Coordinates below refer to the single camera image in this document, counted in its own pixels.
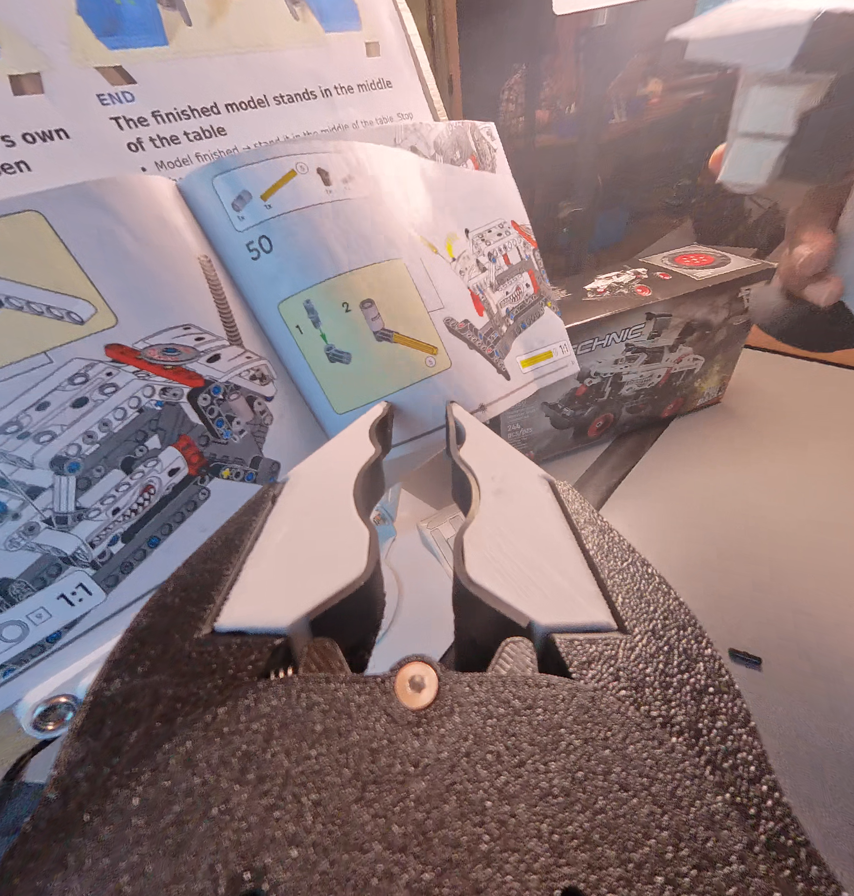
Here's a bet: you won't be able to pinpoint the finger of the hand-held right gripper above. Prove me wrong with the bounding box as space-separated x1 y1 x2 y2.
668 0 827 74

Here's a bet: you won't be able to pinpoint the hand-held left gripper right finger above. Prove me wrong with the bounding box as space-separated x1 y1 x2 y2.
448 404 621 638

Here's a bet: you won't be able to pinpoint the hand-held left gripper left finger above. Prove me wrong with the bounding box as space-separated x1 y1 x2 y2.
214 404 393 642

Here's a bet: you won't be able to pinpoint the printed task sheet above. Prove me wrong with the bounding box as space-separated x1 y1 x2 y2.
0 0 449 211

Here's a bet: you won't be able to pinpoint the person's right hand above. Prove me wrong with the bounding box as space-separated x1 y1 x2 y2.
707 140 854 312

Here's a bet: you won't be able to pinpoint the toy set cardboard box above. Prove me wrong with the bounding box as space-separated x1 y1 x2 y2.
486 245 775 463

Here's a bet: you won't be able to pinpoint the white instruction booklet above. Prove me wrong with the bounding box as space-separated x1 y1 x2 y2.
0 119 582 708

